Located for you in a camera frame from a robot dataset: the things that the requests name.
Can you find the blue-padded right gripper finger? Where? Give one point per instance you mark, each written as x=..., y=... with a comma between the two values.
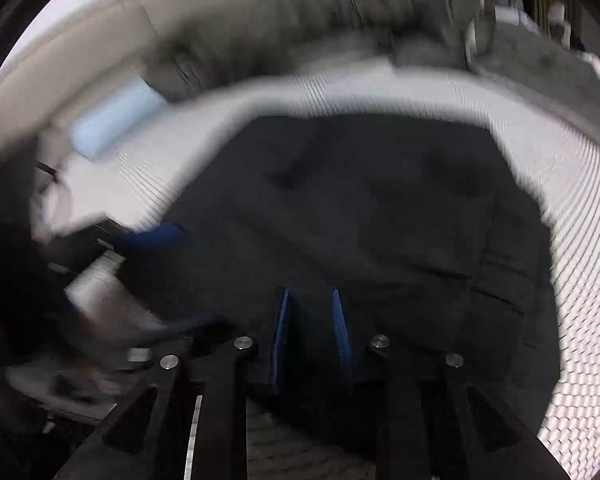
x=275, y=333
x=355, y=333

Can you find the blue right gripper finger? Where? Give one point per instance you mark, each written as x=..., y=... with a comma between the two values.
x=143, y=243

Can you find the black pants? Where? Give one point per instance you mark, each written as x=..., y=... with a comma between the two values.
x=423, y=219

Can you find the light blue bolster pillow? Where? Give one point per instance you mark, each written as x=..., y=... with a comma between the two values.
x=106, y=123

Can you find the beige upholstered headboard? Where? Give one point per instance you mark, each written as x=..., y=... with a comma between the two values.
x=86, y=44

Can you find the white textured mattress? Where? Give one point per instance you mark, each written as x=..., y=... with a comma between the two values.
x=137, y=180

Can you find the dark grey duvet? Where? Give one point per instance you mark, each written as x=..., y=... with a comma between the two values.
x=259, y=38

